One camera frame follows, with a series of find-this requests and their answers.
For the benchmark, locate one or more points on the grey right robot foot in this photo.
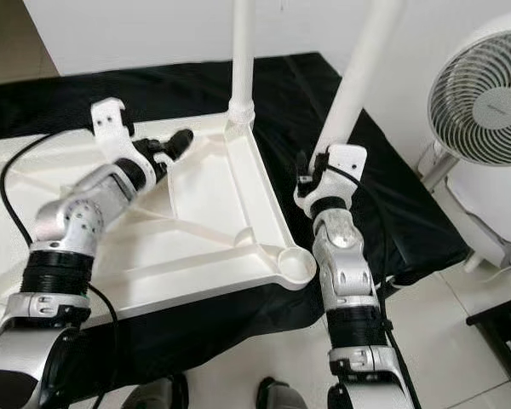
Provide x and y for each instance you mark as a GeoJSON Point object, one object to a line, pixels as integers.
{"type": "Point", "coordinates": [277, 397]}

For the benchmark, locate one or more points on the white plastic table leg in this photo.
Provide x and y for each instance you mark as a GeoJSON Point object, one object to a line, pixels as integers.
{"type": "Point", "coordinates": [362, 77]}
{"type": "Point", "coordinates": [243, 51]}

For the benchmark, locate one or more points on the grey left robot foot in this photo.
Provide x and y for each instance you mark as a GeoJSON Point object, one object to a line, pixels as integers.
{"type": "Point", "coordinates": [157, 397]}

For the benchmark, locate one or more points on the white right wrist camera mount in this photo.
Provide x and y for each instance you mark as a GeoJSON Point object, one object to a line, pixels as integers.
{"type": "Point", "coordinates": [341, 166]}

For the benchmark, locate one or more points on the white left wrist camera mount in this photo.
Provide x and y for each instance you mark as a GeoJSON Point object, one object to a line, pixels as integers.
{"type": "Point", "coordinates": [111, 119]}

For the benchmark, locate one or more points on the white floor fan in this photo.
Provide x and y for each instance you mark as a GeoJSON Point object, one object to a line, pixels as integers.
{"type": "Point", "coordinates": [485, 102]}

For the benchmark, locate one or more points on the white plastic table top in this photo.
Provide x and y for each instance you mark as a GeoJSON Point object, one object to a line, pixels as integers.
{"type": "Point", "coordinates": [204, 204]}

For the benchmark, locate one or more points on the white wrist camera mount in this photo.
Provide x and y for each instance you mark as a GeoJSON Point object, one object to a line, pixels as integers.
{"type": "Point", "coordinates": [341, 166]}
{"type": "Point", "coordinates": [111, 119]}

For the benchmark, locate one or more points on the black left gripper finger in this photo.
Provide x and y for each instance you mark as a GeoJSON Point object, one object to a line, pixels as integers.
{"type": "Point", "coordinates": [177, 141]}

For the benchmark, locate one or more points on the black tablecloth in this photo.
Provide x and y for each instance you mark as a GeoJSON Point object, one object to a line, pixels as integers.
{"type": "Point", "coordinates": [289, 94]}

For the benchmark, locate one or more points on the black metal furniture frame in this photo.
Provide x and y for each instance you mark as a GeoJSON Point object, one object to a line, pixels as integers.
{"type": "Point", "coordinates": [502, 332]}

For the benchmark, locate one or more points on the grey robot foot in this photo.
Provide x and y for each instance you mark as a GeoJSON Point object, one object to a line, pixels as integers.
{"type": "Point", "coordinates": [277, 397]}
{"type": "Point", "coordinates": [157, 397]}

